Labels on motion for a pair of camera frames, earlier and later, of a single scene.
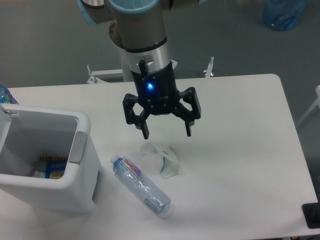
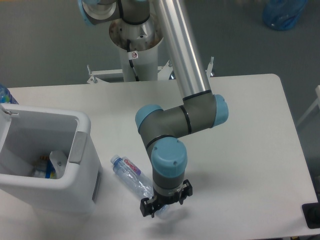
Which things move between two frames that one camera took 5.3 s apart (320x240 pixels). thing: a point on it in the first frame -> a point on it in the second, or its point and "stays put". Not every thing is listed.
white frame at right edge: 317,91 stays put
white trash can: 26,132 stays put
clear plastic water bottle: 153,198 stays put
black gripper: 159,90 -> 147,209
